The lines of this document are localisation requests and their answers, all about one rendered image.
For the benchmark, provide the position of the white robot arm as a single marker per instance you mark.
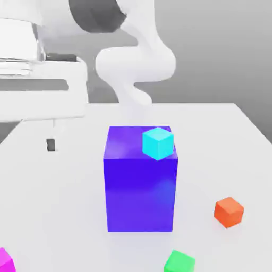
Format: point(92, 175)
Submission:
point(136, 63)

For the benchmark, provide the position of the large blue box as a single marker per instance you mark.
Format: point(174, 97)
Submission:
point(139, 191)

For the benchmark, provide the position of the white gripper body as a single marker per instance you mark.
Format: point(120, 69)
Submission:
point(42, 104)

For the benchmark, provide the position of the small orange cube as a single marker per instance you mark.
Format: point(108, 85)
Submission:
point(229, 212)

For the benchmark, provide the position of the small cyan cube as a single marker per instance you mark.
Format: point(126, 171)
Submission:
point(158, 143)

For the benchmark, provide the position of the small green cube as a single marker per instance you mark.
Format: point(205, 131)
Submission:
point(179, 262)

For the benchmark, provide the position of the small magenta cube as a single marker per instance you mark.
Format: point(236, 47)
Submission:
point(5, 261)

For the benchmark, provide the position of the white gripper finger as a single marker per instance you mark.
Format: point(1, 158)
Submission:
point(51, 145)

